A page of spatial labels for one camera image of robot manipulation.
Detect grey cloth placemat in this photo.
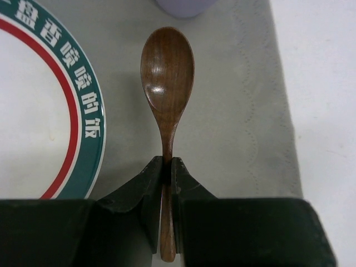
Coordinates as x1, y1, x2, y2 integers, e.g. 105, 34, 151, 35
88, 0, 303, 200

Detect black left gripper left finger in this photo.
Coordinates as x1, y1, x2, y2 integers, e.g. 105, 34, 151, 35
1, 156, 162, 266

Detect brown wooden spoon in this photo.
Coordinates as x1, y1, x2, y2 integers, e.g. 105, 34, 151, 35
141, 27, 195, 263

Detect purple cup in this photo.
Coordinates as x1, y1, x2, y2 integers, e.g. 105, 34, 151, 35
156, 0, 216, 18

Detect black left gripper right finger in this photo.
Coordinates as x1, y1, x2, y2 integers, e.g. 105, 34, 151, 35
171, 157, 338, 266

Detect white plate green red rim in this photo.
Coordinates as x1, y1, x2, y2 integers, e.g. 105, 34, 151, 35
1, 1, 106, 199

